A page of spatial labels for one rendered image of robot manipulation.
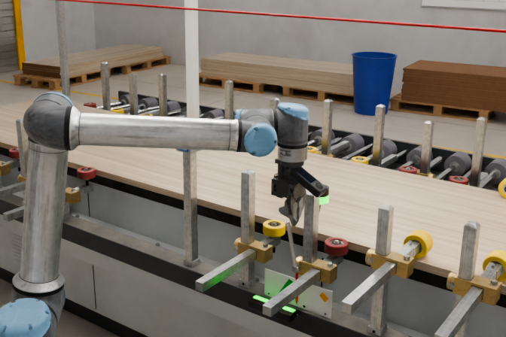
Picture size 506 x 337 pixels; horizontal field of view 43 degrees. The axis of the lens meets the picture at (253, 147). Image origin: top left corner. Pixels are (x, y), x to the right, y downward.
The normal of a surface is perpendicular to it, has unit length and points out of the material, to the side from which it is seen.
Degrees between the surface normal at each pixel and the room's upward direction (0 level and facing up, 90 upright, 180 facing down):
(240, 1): 90
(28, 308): 5
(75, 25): 90
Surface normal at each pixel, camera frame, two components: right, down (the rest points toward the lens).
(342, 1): -0.51, 0.25
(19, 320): 0.02, -0.93
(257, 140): 0.21, 0.29
